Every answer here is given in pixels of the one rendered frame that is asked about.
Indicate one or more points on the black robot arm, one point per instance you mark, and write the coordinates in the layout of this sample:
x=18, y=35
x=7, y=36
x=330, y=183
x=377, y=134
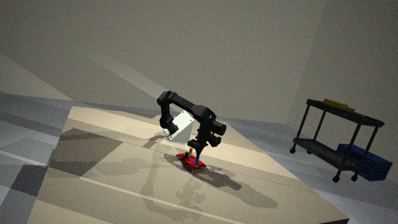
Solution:
x=199, y=112

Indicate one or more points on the red circuit board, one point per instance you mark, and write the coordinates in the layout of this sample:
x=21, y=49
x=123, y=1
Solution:
x=190, y=160

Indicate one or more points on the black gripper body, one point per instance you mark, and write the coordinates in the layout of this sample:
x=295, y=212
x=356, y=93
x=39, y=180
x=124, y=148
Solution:
x=197, y=144

